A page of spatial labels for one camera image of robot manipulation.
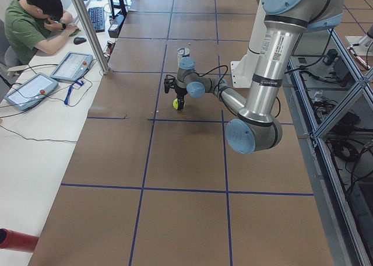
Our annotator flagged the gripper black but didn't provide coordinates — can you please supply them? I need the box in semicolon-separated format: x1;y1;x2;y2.
174;85;188;110

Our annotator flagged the yellow tennis ball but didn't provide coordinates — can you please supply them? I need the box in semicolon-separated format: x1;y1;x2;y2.
173;99;179;110

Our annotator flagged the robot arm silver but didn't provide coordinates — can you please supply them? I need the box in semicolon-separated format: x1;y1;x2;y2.
164;0;344;154

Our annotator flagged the tennis ball can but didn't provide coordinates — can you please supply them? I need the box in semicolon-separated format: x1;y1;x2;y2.
177;47;190;65

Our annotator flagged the teach pendant far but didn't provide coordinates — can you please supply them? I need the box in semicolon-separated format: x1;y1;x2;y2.
50;52;93;82

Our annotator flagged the teach pendant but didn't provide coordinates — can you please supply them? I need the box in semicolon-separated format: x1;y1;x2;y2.
4;73;58;111
50;52;93;82

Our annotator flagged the black keyboard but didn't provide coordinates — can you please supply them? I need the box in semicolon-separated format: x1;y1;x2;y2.
87;6;105;32

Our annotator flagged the black computer mouse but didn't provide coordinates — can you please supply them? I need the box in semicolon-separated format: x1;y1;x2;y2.
73;37;87;45

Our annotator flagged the teach pendant near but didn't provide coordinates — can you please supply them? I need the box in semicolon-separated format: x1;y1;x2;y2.
4;73;58;111

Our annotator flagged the seated person green shirt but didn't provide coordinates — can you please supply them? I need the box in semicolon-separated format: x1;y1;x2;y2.
4;0;78;65

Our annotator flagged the red cylinder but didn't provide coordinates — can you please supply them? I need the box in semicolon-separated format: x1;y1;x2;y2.
1;228;39;253

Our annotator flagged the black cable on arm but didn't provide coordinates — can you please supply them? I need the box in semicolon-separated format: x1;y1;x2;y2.
195;64;228;86

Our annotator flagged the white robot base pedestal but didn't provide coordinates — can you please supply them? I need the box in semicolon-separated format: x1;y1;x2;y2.
231;0;266;88

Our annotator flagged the aluminium frame post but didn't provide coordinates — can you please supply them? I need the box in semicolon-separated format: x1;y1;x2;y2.
72;0;109;75

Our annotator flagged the blue lanyard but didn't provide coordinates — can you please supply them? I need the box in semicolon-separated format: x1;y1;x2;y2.
64;79;85;106

